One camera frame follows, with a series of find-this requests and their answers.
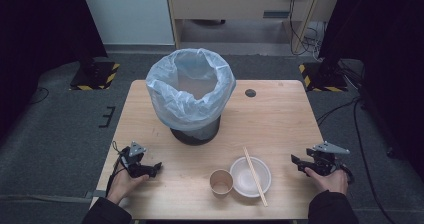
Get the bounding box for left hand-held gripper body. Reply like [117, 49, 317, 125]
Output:
[119, 141, 158, 179]

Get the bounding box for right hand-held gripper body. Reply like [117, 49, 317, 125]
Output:
[305, 141, 355, 185]

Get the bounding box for person's right hand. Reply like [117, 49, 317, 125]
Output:
[304, 167, 350, 196]

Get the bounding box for person's left hand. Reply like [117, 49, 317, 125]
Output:
[106, 165, 150, 206]

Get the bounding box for wooden chopstick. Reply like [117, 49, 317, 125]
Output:
[242, 146, 269, 208]

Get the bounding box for black trash can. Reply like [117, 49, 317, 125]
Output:
[169, 115, 222, 147]

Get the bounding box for white disposable bowl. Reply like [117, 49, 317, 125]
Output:
[229, 156, 272, 199]

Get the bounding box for brown paper cup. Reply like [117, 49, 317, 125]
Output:
[209, 168, 235, 196]

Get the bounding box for black stand base striped tape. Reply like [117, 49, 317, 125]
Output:
[69, 60, 121, 92]
[298, 61, 349, 93]

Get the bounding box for translucent white trash bag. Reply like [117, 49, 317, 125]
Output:
[145, 47, 237, 133]

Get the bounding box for dark curtain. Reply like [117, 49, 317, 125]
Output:
[0, 0, 109, 142]
[317, 0, 424, 172]

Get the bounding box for light wooden cabinet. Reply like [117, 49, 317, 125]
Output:
[164, 0, 344, 56]

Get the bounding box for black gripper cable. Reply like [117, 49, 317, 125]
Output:
[105, 140, 124, 197]

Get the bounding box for long black floor cable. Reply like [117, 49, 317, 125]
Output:
[315, 96, 398, 224]

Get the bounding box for black comb-shaped bracket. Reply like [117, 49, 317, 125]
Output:
[98, 105, 117, 129]

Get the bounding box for thin black floor cable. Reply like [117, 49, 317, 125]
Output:
[29, 87, 51, 106]

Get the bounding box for white cable bundle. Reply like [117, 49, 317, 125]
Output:
[302, 21, 327, 61]

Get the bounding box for black power cable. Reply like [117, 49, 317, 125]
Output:
[288, 0, 322, 57]

